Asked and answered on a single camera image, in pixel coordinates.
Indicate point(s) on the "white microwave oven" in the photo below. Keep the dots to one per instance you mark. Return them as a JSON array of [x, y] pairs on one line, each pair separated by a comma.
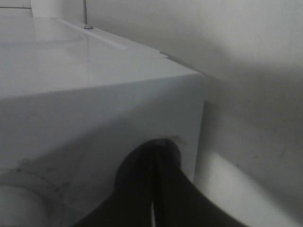
[[75, 103]]

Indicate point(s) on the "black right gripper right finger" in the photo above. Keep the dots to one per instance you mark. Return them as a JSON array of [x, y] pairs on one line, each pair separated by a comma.
[[178, 203]]

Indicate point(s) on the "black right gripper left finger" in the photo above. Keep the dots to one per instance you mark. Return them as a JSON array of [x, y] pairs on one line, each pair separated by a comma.
[[130, 203]]

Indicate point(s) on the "white lower timer knob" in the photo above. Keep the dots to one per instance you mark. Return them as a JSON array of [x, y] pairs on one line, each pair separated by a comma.
[[29, 200]]

